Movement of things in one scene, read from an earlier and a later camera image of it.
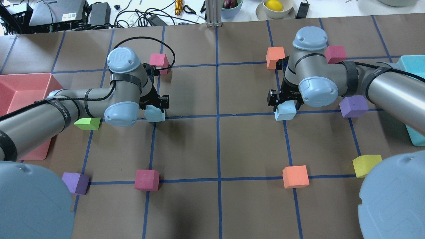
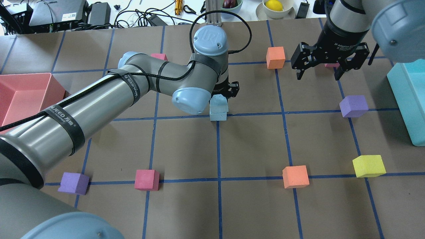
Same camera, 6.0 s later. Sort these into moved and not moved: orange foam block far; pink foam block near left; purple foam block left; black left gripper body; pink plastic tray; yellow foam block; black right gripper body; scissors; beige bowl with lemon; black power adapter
Moved: black left gripper body; black right gripper body
Not moved: orange foam block far; scissors; pink foam block near left; yellow foam block; pink plastic tray; beige bowl with lemon; purple foam block left; black power adapter
